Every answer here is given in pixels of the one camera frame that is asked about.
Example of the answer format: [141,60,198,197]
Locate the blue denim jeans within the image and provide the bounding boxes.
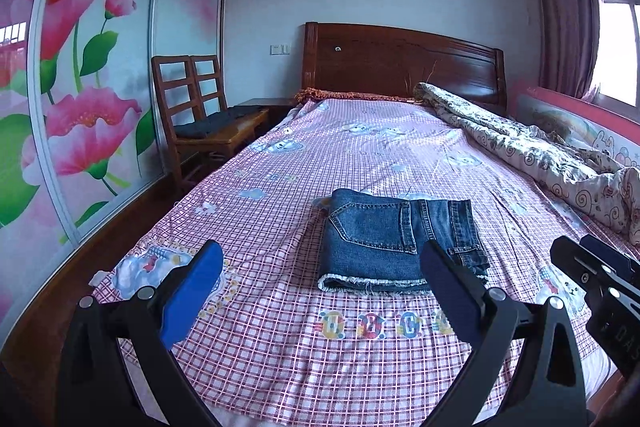
[318,188,489,294]

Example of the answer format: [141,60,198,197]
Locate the floral patterned quilt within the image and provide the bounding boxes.
[414,82,639,246]

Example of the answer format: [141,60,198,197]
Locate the pink checked bed sheet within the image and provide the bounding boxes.
[96,100,638,426]

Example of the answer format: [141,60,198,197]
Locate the black chair cushion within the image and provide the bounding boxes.
[174,105,262,139]

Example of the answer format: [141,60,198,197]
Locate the wooden slat-back chair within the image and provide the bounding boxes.
[151,55,269,191]

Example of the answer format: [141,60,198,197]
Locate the wooden nightstand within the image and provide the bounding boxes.
[240,98,297,127]

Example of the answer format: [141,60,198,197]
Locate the orange fringed cloth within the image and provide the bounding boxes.
[294,88,416,104]

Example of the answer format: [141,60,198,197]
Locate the purple curtain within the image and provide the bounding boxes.
[539,0,600,101]

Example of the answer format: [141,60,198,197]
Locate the dark wooden headboard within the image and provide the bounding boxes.
[302,22,508,115]

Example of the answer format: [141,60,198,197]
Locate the floral sliding wardrobe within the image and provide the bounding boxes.
[1,0,224,336]

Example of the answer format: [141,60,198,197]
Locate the pink cartoon bed rail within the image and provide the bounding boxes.
[513,87,639,167]

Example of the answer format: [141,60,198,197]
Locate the window with frame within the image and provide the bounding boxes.
[593,0,639,121]

